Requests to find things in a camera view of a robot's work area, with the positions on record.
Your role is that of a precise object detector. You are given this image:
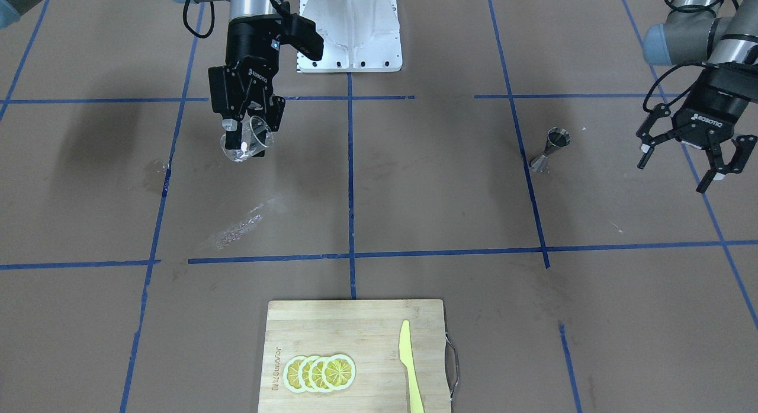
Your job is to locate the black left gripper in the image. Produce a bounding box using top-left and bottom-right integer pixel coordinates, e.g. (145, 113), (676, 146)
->
(636, 63), (758, 194)

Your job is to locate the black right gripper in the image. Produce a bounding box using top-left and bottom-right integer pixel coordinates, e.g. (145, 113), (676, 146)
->
(208, 16), (287, 157)

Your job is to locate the steel double jigger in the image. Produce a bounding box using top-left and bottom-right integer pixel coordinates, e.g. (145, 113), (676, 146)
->
(529, 127), (571, 174)

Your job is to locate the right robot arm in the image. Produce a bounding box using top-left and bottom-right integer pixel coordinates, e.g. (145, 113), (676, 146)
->
(173, 0), (286, 162)

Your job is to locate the wooden cutting board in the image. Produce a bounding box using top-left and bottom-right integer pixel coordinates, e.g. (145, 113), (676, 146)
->
(258, 299), (452, 412)

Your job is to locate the yellow plastic knife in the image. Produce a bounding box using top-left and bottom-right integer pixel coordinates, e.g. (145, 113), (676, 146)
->
(398, 319), (425, 412)

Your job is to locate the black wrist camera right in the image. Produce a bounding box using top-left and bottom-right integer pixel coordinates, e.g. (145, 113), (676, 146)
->
(280, 14), (324, 62)

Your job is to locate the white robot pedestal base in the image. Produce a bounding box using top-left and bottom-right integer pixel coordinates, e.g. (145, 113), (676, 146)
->
(296, 0), (403, 73)

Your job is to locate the cutting board metal handle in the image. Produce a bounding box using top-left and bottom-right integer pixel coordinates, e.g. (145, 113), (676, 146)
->
(445, 331), (460, 404)

